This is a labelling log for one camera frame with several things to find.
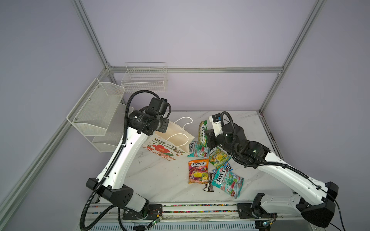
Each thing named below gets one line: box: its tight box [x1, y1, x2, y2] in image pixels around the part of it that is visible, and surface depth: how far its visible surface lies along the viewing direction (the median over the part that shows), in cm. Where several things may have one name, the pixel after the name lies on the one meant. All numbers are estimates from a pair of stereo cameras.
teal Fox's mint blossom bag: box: [186, 140, 210, 159], surface depth 95 cm
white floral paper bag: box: [142, 120, 195, 161], surface depth 75 cm
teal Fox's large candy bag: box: [211, 165, 245, 199], surface depth 83 cm
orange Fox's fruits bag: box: [188, 158, 210, 184], surface depth 85 cm
